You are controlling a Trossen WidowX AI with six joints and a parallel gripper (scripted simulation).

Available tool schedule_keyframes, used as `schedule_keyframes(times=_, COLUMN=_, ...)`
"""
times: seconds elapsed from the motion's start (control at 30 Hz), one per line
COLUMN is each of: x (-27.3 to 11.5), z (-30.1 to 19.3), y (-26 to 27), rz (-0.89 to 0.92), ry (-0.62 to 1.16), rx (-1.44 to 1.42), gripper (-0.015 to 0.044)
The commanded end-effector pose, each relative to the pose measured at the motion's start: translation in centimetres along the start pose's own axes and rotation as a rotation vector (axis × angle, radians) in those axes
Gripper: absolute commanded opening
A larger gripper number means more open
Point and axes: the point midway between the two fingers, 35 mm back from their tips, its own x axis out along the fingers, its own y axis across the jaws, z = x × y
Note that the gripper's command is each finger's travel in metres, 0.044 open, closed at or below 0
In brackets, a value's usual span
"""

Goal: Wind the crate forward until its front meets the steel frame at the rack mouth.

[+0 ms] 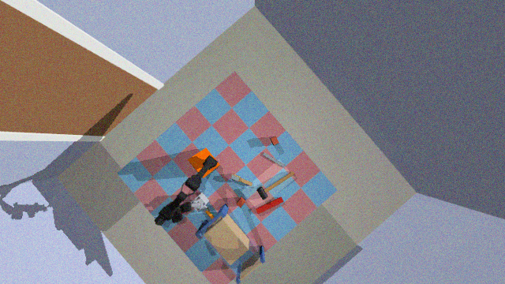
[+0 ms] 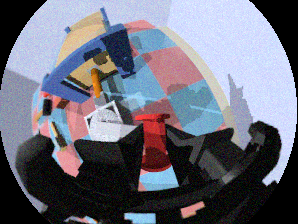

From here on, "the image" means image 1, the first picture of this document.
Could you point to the black-headed mallet with wooden handle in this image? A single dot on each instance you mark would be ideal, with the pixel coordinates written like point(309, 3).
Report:
point(263, 193)

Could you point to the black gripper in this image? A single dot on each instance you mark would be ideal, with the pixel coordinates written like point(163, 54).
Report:
point(186, 207)

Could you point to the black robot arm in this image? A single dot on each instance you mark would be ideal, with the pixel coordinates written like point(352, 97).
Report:
point(193, 183)

